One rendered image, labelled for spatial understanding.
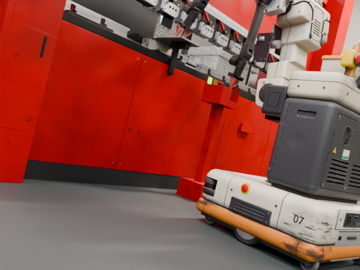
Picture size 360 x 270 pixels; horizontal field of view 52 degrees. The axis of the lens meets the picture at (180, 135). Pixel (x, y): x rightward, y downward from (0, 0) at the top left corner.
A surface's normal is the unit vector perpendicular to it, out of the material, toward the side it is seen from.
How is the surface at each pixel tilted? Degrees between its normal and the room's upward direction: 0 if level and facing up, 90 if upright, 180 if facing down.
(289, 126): 90
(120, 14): 90
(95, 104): 90
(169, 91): 90
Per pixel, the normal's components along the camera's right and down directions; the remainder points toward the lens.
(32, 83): 0.71, 0.18
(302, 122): -0.73, -0.18
